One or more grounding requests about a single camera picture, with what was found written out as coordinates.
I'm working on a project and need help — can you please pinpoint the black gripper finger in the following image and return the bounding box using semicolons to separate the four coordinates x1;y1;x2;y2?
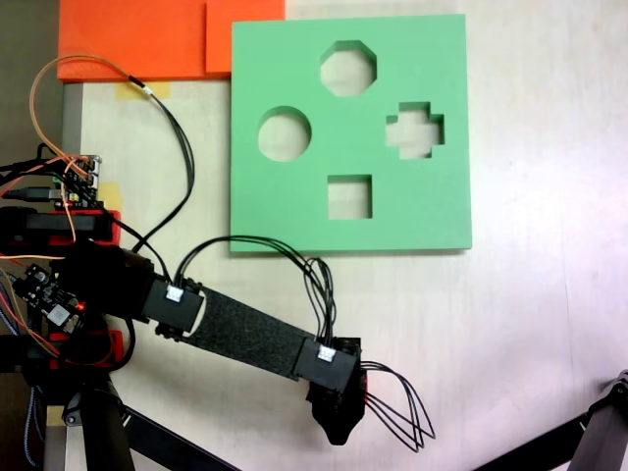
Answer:
313;414;362;446

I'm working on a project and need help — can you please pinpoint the green shape hole board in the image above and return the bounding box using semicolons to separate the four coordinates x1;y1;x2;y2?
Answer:
229;13;474;257

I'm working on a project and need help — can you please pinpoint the black tripod leg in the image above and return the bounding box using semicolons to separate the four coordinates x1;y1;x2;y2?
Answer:
61;377;137;471
568;370;628;471

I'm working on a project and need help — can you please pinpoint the red black table clamp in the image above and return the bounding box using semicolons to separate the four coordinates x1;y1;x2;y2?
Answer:
0;328;125;370
0;206;124;246

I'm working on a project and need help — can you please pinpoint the black power converter board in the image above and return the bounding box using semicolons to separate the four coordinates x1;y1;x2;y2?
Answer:
12;262;87;340

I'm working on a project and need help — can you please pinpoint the yellow masking tape strip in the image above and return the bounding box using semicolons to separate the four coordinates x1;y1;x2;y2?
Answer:
114;80;173;102

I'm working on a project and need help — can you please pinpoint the black gripper wire bundle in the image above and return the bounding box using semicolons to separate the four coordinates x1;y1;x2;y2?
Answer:
360;360;438;453

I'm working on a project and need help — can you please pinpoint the black forearm wire bundle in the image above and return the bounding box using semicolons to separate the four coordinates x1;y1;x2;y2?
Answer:
174;235;339;345

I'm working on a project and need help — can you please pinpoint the blue braided cable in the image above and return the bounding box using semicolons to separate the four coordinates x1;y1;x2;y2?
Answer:
23;387;43;468

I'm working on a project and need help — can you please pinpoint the circuit board with wires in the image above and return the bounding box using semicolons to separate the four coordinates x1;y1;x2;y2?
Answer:
51;154;105;210

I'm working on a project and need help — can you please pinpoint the long black twin cable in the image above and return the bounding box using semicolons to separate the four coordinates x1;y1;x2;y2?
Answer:
126;73;197;256

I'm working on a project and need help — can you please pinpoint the black usb cable plug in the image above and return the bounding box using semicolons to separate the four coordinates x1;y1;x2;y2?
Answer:
0;185;54;201

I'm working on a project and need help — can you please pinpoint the grey metal table rail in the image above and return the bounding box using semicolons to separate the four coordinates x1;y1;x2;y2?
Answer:
61;80;83;154

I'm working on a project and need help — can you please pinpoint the thin orange wire loop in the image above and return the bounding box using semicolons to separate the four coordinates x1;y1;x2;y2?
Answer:
28;53;133;163

